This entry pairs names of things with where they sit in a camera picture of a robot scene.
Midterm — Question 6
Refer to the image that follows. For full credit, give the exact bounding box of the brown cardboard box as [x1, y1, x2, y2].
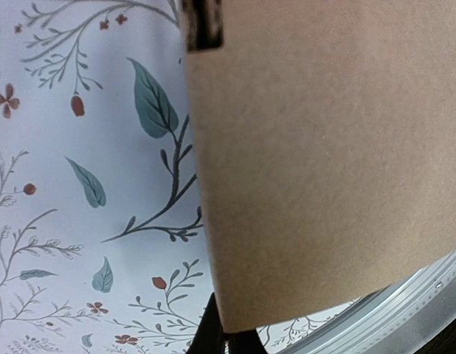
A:
[182, 1, 456, 333]

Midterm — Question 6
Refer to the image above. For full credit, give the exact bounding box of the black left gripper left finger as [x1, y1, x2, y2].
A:
[187, 294, 225, 354]

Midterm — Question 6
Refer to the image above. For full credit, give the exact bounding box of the aluminium front rail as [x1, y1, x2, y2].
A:
[258, 250, 456, 353]

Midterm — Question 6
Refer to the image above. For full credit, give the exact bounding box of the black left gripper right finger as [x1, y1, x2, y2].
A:
[227, 329, 267, 354]

